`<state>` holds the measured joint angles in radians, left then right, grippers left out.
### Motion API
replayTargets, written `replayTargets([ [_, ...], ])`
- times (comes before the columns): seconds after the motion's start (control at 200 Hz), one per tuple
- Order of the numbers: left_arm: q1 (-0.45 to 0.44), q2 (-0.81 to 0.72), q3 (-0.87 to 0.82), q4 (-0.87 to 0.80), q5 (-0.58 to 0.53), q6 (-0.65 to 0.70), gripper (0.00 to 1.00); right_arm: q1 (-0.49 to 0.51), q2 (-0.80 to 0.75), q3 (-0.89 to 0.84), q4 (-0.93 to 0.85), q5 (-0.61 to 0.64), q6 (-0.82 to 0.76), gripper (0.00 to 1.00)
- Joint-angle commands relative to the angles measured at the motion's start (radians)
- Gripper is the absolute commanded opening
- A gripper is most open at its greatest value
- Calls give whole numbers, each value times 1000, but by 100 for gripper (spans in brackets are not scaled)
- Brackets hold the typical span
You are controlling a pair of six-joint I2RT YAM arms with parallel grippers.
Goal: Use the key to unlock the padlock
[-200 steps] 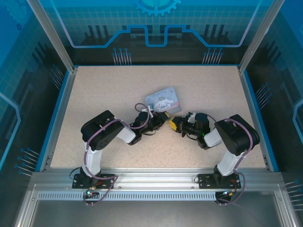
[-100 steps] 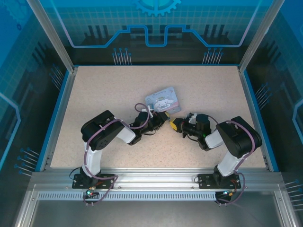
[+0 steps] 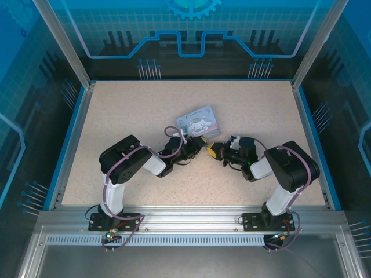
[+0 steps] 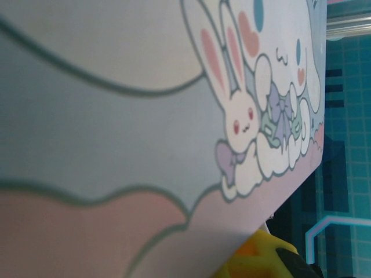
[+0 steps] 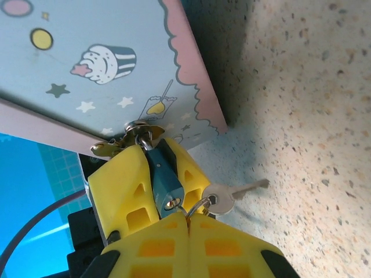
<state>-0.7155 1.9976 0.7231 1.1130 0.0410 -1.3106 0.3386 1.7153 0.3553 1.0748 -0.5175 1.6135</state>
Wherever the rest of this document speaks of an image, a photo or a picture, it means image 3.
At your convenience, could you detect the light blue cartoon tin box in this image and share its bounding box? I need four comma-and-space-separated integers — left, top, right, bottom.
176, 104, 223, 138

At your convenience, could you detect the blue table edge trim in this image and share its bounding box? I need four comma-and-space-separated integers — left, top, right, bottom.
297, 85, 343, 211
42, 85, 88, 211

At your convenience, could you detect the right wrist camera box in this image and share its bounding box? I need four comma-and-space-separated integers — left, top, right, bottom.
227, 134, 241, 150

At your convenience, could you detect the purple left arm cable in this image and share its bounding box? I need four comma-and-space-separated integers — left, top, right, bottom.
101, 126, 182, 253

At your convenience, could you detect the aluminium mounting rail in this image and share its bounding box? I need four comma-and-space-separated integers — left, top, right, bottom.
37, 204, 348, 234

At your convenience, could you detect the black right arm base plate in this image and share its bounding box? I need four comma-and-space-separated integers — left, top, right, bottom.
242, 213, 296, 232

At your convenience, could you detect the slotted grey cable duct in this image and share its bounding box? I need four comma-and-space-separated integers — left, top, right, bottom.
45, 234, 269, 247

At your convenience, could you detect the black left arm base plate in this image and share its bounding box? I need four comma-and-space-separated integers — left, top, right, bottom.
88, 213, 141, 232

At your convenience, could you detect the aluminium frame post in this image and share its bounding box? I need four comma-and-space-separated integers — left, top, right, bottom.
31, 0, 97, 89
291, 0, 353, 90

